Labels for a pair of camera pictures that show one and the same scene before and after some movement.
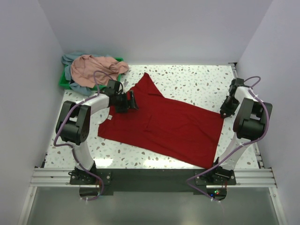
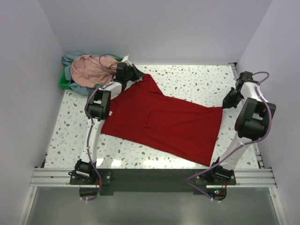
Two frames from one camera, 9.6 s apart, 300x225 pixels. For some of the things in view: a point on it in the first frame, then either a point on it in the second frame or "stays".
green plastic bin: [63, 83] stays
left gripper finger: [121, 108] -> [133, 77]
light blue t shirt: [67, 58] stays
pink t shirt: [84, 67] stays
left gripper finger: [133, 104] -> [138, 73]
